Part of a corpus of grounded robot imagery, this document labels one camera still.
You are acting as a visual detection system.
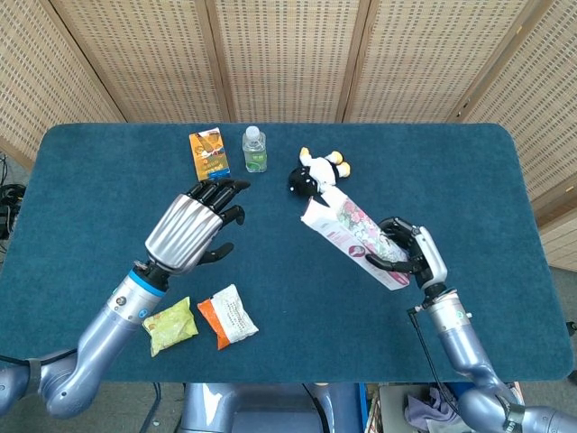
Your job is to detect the woven folding screen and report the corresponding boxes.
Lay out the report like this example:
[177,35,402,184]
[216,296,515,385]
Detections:
[0,0,577,272]

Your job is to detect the floral patterned cardboard box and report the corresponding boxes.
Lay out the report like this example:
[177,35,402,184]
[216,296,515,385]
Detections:
[300,187,412,291]

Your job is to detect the blue carpet table cover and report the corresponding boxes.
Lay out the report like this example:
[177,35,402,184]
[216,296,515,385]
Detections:
[0,122,574,384]

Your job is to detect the black cables on floor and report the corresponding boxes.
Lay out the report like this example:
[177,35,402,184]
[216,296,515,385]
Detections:
[0,152,26,240]

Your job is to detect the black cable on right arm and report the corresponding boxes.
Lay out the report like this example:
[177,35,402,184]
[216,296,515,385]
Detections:
[408,308,457,410]

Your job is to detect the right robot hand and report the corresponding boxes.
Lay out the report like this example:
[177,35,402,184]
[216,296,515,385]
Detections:
[365,216,449,290]

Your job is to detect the grey-blue robot torso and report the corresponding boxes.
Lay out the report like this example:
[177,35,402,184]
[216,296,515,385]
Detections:
[179,382,366,433]

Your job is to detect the yellow-green snack bag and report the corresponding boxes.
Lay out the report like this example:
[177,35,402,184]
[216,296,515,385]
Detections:
[142,296,199,358]

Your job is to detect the clear water bottle green label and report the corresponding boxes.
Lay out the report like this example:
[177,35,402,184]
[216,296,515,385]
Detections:
[242,125,268,174]

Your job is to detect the black and white plush toy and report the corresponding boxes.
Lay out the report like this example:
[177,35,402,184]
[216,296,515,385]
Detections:
[288,146,352,202]

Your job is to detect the orange and white snack bag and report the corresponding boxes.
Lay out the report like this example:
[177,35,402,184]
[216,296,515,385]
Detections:
[197,283,260,351]

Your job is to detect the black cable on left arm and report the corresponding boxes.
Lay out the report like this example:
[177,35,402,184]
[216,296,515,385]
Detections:
[0,347,78,364]

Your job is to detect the orange and blue carton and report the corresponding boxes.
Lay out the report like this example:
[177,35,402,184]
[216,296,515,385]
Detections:
[188,126,232,182]

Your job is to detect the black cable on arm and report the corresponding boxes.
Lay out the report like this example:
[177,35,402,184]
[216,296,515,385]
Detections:
[0,347,78,364]
[408,308,457,410]

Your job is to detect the purple cloth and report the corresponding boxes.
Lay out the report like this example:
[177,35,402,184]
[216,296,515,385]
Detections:
[403,386,459,428]

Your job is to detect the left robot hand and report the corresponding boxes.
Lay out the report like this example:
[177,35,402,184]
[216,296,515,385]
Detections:
[143,178,252,275]

